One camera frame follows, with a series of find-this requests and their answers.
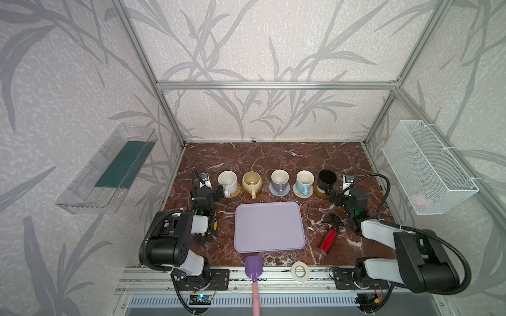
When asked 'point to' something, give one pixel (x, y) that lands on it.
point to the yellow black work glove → (211, 231)
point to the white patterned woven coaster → (294, 189)
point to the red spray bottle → (329, 241)
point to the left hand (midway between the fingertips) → (211, 177)
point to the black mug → (326, 179)
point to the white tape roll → (297, 279)
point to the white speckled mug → (228, 180)
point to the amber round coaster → (321, 195)
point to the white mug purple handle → (279, 180)
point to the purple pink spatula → (253, 269)
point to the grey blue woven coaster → (277, 194)
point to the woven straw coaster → (237, 191)
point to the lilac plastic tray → (268, 226)
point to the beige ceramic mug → (252, 183)
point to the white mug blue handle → (305, 179)
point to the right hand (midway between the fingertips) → (342, 182)
